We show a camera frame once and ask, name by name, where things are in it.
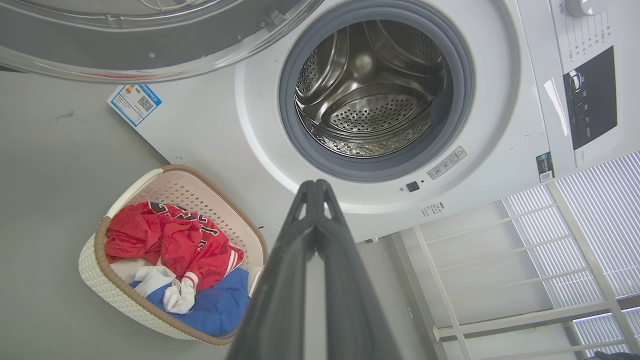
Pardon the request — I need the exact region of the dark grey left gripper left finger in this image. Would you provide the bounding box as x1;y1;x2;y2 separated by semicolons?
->
227;180;318;360

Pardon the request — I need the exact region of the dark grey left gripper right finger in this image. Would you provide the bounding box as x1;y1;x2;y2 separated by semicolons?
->
316;180;404;360

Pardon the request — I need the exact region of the round black glass washer door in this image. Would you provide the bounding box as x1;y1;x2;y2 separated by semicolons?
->
0;0;326;84

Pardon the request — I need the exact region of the white front-load washing machine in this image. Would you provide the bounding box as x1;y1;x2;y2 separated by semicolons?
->
107;0;640;246

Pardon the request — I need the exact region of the blue garment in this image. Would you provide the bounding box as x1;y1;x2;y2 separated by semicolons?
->
131;267;251;338

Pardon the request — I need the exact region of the white garment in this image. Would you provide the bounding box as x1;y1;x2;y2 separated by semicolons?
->
132;265;200;315

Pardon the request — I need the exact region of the red sports jersey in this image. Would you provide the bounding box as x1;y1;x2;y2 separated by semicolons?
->
105;201;246;293

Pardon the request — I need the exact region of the white plastic laundry basket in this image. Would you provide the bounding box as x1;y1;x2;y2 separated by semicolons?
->
78;165;269;346

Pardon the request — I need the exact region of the white warning sticker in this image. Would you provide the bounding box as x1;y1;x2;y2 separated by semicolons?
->
426;146;468;181

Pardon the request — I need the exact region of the perforated steel washer drum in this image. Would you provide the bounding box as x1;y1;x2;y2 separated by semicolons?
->
295;20;447;158

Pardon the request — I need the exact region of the small black QR sticker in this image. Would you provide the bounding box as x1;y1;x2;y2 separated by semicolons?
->
536;151;555;183

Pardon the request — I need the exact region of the blue white energy label sticker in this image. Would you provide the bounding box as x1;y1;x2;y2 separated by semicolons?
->
107;83;163;128

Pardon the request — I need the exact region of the black washer control panel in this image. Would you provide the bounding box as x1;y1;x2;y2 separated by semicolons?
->
563;46;618;151

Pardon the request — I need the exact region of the white washer program knob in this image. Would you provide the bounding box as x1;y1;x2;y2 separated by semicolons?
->
566;0;608;18

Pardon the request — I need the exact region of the white metal rack frame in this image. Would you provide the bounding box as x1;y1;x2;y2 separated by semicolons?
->
390;150;640;360

